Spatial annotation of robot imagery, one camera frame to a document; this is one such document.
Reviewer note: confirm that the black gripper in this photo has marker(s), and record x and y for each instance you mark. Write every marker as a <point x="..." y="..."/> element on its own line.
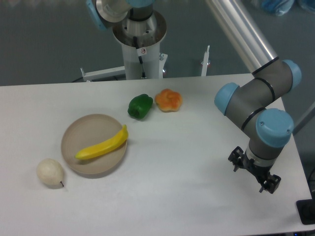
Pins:
<point x="259" y="168"/>

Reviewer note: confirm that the yellow toy banana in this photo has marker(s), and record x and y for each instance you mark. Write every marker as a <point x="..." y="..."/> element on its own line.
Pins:
<point x="104" y="147"/>

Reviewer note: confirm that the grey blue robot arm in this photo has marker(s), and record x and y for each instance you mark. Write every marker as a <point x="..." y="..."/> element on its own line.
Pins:
<point x="269" y="130"/>

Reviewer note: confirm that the beige round plate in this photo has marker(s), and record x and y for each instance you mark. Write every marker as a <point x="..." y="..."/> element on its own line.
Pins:
<point x="88" y="131"/>

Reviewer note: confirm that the black device at edge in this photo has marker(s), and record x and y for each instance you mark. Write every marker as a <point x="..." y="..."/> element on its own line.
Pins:
<point x="306" y="210"/>

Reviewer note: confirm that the grey table leg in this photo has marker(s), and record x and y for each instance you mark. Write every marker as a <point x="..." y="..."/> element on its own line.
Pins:
<point x="304" y="119"/>

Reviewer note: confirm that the orange toy bread roll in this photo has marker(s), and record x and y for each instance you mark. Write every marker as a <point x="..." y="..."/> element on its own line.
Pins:
<point x="168" y="100"/>

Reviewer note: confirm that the green toy bell pepper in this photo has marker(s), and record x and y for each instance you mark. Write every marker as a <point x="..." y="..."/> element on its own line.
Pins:
<point x="139" y="106"/>

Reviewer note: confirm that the blue plastic bag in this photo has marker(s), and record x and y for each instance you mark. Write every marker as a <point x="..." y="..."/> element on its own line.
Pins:
<point x="281" y="7"/>

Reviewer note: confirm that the white toy pear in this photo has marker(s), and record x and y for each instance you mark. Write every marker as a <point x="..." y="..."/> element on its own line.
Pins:
<point x="50" y="173"/>

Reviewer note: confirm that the white metal post right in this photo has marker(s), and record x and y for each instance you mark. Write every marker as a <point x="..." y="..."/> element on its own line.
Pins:
<point x="205" y="62"/>

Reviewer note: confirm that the white metal bracket left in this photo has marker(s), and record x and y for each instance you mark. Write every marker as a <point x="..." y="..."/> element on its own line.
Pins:
<point x="102" y="74"/>

